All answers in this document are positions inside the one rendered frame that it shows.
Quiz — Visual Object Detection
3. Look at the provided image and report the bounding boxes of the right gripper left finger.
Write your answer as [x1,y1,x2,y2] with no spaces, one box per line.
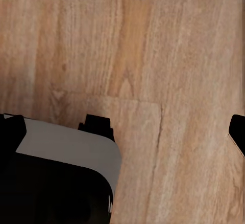
[0,115,27,176]

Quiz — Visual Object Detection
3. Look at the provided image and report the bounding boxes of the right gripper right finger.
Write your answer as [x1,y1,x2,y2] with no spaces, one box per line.
[229,114,245,156]

